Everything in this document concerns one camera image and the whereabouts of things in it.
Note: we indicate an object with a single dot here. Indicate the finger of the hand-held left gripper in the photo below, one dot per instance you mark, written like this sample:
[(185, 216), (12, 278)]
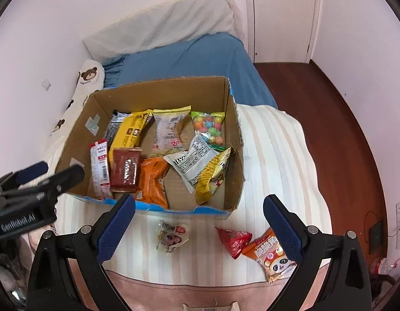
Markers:
[(68, 175), (31, 170)]

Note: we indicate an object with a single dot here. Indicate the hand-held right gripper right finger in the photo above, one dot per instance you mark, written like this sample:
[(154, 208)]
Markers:
[(282, 230)]

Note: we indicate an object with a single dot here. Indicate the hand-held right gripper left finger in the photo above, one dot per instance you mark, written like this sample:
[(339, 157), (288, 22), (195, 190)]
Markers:
[(117, 230)]

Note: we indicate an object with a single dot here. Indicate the white red-label snack packet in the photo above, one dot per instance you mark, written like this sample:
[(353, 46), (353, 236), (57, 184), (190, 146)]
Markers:
[(101, 168)]

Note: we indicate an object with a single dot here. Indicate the dark red snack packet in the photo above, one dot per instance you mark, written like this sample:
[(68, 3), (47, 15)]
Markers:
[(125, 170)]

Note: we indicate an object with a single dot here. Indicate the black snack packet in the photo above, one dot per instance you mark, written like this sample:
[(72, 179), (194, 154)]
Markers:
[(113, 126)]

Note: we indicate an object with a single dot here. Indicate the large yellow snack packet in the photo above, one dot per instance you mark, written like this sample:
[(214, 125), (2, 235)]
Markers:
[(128, 132)]

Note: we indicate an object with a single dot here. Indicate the small yellow snack packet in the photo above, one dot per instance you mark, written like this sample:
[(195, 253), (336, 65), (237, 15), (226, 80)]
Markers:
[(212, 175)]

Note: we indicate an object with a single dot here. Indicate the white barcode snack packet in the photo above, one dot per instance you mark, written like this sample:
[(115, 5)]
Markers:
[(191, 162)]

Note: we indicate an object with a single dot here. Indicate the beige bread packet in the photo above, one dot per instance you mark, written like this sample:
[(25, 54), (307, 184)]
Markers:
[(170, 129)]

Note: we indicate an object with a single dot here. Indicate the colourful candy ball bag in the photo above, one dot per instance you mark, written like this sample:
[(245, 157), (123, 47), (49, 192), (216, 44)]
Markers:
[(209, 128)]

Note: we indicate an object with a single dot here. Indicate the cardboard box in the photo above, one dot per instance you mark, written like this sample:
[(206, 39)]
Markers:
[(174, 92)]

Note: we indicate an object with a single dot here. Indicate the orange panda snack packet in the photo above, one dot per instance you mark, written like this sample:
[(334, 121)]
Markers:
[(271, 259)]

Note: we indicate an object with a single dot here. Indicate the small red snack packet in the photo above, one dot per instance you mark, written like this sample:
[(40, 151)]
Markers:
[(234, 239)]

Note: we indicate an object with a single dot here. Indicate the small clear toy packet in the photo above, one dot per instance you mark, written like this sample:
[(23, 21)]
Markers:
[(172, 236)]

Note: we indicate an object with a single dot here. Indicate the cat print blanket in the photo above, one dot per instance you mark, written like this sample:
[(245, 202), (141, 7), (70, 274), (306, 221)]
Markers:
[(277, 168)]

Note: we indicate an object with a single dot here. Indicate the black floor box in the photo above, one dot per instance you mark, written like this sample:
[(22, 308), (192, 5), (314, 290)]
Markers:
[(376, 236)]

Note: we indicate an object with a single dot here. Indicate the bear print pillow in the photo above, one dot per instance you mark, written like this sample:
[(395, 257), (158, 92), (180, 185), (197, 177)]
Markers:
[(86, 77)]

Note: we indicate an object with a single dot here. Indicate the white power strip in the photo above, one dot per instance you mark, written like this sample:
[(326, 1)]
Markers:
[(399, 223)]

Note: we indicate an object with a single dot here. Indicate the blue bed sheet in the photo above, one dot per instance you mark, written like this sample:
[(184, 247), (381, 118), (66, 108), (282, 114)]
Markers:
[(193, 58)]

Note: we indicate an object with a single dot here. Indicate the grey-white pillow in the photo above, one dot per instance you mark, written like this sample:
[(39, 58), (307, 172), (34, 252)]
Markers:
[(174, 22)]

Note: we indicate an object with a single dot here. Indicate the white door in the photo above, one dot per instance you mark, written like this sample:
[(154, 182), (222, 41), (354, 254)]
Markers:
[(281, 16)]

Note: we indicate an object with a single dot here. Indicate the white wall switch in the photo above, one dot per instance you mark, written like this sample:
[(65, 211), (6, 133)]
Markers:
[(46, 85)]

